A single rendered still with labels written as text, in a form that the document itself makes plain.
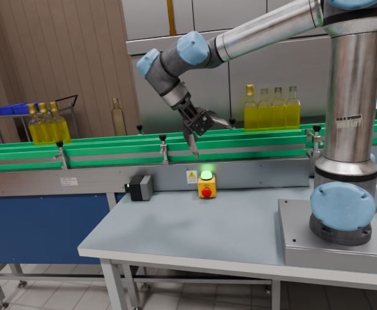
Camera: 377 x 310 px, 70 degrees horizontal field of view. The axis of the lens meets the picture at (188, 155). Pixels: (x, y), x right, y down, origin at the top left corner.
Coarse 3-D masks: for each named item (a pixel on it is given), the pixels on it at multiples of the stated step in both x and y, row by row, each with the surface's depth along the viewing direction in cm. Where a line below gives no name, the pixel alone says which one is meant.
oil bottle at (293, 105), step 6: (288, 102) 112; (294, 102) 112; (288, 108) 113; (294, 108) 112; (300, 108) 112; (288, 114) 114; (294, 114) 113; (288, 120) 114; (294, 120) 114; (288, 126) 115; (294, 126) 115
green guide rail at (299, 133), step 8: (208, 136) 118; (216, 136) 117; (224, 136) 117; (232, 136) 116; (240, 136) 116; (248, 136) 115; (256, 136) 115; (264, 136) 114; (272, 136) 114; (280, 136) 114; (288, 136) 113; (80, 144) 126; (88, 144) 126; (96, 144) 125; (104, 144) 125; (112, 144) 124; (120, 144) 124; (128, 144) 123; (136, 144) 123; (144, 144) 122; (152, 144) 122; (0, 152) 133; (8, 152) 132; (16, 152) 132
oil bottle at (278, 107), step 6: (276, 102) 113; (282, 102) 113; (276, 108) 114; (282, 108) 113; (276, 114) 114; (282, 114) 114; (276, 120) 115; (282, 120) 115; (276, 126) 116; (282, 126) 116
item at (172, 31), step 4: (168, 0) 118; (168, 4) 119; (168, 8) 119; (168, 12) 120; (172, 12) 120; (172, 16) 120; (172, 20) 121; (172, 24) 121; (172, 28) 122; (172, 32) 122
